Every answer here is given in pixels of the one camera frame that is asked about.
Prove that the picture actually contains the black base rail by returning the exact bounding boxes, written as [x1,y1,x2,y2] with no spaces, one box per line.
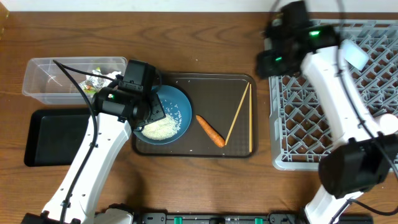
[96,203,374,224]

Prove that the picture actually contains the grey dishwasher rack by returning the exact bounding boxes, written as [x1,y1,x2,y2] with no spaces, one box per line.
[269,20,397,170]

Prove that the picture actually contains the dark blue plate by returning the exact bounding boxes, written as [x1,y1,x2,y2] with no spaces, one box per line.
[134,85,192,145]

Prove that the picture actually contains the orange carrot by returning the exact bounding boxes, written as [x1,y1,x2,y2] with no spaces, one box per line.
[196,115,225,148]

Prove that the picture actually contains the black plastic tray bin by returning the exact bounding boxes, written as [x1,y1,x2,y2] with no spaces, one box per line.
[24,108,90,167]

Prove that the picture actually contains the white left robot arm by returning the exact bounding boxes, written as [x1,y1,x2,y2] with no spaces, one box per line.
[22,83,165,223]

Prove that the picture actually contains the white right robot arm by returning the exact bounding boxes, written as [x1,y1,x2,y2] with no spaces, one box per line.
[257,19,397,223]

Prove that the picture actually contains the pile of white rice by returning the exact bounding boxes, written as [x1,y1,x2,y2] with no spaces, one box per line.
[142,105,182,141]

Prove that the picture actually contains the foil snack wrapper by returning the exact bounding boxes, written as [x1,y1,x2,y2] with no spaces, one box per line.
[79,67,122,95]

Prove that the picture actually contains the pink plastic cup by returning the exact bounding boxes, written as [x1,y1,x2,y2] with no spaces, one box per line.
[374,113,398,135]

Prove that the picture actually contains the light blue bowl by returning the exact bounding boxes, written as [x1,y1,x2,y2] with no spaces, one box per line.
[341,39,369,70]

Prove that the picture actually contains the dark brown serving tray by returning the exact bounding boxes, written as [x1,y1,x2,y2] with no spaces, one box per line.
[131,73,258,158]

